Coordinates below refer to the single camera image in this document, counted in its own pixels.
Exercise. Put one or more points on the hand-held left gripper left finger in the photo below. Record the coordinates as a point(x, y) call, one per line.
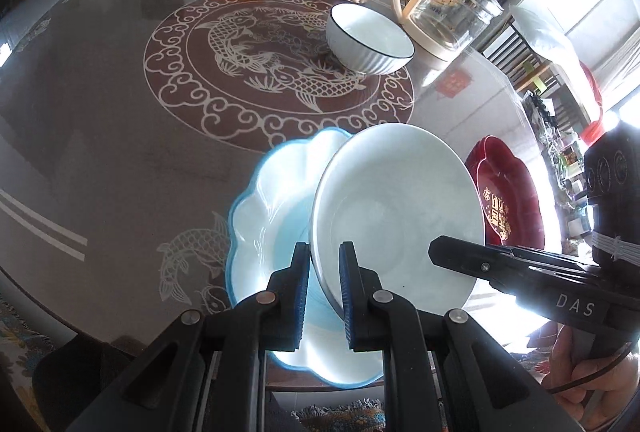
point(301, 302)

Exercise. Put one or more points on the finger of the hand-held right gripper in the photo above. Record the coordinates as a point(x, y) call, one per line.
point(500, 269)

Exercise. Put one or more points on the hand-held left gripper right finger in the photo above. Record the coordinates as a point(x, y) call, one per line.
point(347, 307)

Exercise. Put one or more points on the white blue scalloped plate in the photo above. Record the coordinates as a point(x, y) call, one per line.
point(270, 212)

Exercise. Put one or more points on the white bowl blue pattern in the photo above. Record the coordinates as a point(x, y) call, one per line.
point(395, 212)

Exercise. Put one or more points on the large red flower-shaped plate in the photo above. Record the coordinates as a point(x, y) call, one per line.
point(471, 161)

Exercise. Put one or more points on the white ribbed bowl black rim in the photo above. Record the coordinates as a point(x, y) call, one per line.
point(370, 36)

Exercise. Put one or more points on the person's right hand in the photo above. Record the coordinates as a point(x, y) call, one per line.
point(590, 387)

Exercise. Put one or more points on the cluster of bottles and jars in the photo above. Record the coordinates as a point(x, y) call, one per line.
point(570, 182)

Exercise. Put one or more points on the clear tray of dark items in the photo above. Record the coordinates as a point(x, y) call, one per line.
point(542, 116)

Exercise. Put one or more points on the fringed floor rug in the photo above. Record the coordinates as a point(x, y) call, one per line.
point(340, 417)

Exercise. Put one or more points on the dark wooden slatted rack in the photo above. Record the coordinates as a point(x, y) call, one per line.
point(520, 56)

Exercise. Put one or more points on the white pillow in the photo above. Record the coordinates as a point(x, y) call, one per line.
point(545, 36)

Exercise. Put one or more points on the floral patterned cloth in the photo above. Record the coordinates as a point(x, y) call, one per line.
point(20, 362)

